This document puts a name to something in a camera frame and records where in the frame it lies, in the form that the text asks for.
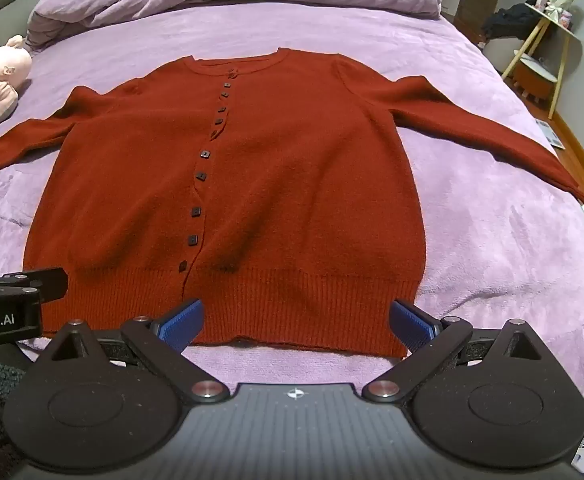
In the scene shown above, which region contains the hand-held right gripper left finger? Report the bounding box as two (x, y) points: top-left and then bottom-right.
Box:
(52, 299), (229, 405)

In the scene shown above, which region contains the red knit cardigan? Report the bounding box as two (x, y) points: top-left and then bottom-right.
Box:
(0, 47), (584, 359)

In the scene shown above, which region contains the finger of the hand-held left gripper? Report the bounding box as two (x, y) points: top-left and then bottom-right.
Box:
(2, 267), (69, 306)

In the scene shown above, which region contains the side table with yellow legs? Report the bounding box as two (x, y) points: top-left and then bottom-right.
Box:
(502, 2), (576, 121)

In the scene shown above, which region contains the black clothes pile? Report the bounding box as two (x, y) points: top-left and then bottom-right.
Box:
(481, 2), (549, 44)

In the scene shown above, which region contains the orange round stool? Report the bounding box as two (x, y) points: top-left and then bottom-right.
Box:
(512, 57), (559, 107)

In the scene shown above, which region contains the pink plush toy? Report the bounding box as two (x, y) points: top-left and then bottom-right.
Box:
(0, 35), (33, 128)

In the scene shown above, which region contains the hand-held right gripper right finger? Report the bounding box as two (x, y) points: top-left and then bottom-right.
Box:
(362, 299), (543, 403)

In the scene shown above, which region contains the purple bed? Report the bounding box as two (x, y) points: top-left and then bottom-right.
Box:
(0, 2), (584, 401)

